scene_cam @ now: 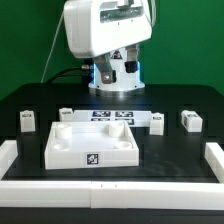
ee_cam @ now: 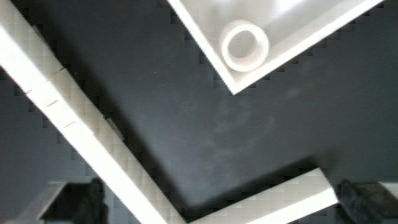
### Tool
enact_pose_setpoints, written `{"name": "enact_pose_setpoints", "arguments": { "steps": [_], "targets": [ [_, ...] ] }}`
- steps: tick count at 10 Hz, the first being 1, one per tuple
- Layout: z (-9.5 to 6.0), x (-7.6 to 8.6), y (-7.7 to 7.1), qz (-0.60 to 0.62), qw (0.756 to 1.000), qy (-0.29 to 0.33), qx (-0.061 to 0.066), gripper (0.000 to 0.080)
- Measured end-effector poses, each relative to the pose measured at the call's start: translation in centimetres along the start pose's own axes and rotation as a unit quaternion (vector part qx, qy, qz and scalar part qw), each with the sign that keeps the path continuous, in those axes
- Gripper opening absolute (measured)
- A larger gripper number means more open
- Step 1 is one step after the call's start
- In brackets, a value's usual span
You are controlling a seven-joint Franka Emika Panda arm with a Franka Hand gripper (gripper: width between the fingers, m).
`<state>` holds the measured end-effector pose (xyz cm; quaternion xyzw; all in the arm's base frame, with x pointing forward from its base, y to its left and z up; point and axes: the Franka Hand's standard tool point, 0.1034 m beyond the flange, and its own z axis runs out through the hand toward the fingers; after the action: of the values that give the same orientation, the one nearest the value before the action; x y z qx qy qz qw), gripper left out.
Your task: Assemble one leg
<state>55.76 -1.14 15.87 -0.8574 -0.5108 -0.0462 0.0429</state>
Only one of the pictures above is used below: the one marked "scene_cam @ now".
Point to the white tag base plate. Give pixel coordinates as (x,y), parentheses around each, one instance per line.
(133,118)

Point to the white U-shaped fence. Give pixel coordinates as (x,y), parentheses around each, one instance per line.
(93,194)

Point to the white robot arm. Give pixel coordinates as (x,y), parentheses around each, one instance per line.
(108,32)

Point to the white square tabletop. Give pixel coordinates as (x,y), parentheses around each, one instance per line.
(90,144)

